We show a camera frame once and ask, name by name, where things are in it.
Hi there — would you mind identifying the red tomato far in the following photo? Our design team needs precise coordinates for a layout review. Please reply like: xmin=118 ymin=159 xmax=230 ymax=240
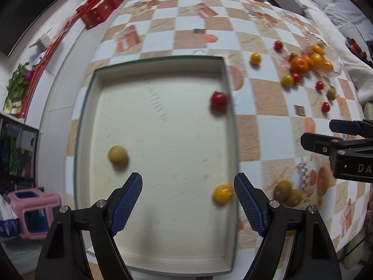
xmin=274 ymin=41 xmax=283 ymax=51

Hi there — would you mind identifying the checkered tablecloth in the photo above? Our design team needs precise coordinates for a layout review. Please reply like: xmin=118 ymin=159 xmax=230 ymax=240
xmin=66 ymin=0 xmax=370 ymax=279

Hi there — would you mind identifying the olive fruit pair lower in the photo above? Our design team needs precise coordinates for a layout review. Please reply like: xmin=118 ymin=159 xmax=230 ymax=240
xmin=286 ymin=189 xmax=303 ymax=207

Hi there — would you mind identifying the red cherry tomato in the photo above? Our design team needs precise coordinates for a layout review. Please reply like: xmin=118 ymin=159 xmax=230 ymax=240
xmin=210 ymin=91 xmax=229 ymax=111

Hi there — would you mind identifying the white shallow tray box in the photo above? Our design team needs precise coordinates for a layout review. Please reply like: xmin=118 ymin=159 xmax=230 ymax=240
xmin=74 ymin=56 xmax=238 ymax=276

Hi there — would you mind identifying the large orange mandarin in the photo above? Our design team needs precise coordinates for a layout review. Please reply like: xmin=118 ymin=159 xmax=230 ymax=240
xmin=290 ymin=56 xmax=310 ymax=75

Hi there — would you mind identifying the red gift box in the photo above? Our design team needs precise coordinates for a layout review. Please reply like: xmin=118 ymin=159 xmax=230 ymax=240
xmin=77 ymin=0 xmax=124 ymax=30

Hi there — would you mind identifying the yellow cherry tomato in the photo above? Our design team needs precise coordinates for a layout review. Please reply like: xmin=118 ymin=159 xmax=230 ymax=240
xmin=213 ymin=184 xmax=234 ymax=204

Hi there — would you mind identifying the grey white sofa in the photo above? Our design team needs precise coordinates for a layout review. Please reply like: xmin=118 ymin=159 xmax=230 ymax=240
xmin=273 ymin=0 xmax=372 ymax=104

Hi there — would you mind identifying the red tomato mid right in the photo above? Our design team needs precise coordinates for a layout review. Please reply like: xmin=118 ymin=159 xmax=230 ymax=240
xmin=315 ymin=81 xmax=324 ymax=91

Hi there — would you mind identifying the olive green round fruit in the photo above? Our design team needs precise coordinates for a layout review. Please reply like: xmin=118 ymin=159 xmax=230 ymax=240
xmin=108 ymin=145 xmax=128 ymax=166

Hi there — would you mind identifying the red tomato near right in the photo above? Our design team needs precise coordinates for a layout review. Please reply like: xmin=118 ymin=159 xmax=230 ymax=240
xmin=321 ymin=102 xmax=331 ymax=113

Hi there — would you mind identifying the pink plastic stool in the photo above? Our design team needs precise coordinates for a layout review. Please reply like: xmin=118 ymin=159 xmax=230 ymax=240
xmin=8 ymin=188 xmax=61 ymax=240

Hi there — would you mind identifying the yellow tomato on table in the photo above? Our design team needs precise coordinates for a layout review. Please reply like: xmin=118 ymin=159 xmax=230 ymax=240
xmin=250 ymin=53 xmax=261 ymax=66

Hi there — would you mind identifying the green potted plant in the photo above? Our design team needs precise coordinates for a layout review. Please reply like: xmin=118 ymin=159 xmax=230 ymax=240
xmin=3 ymin=62 xmax=32 ymax=115

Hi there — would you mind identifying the olive fruit pair upper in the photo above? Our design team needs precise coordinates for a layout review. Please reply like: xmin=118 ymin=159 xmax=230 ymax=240
xmin=273 ymin=180 xmax=293 ymax=202

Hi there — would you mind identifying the olive fruit pair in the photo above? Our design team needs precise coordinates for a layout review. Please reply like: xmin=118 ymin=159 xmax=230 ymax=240
xmin=286 ymin=189 xmax=303 ymax=207
xmin=273 ymin=180 xmax=293 ymax=202

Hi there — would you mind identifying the yellow-green tomato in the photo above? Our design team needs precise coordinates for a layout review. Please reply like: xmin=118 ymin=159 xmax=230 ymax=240
xmin=281 ymin=75 xmax=294 ymax=87

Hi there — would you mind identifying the red tomato beside mandarin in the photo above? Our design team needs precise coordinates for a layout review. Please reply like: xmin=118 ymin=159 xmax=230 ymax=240
xmin=291 ymin=73 xmax=302 ymax=84

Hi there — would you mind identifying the clear glass fruit bowl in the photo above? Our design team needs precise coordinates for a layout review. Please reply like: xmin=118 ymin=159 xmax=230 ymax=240
xmin=279 ymin=33 xmax=343 ymax=78

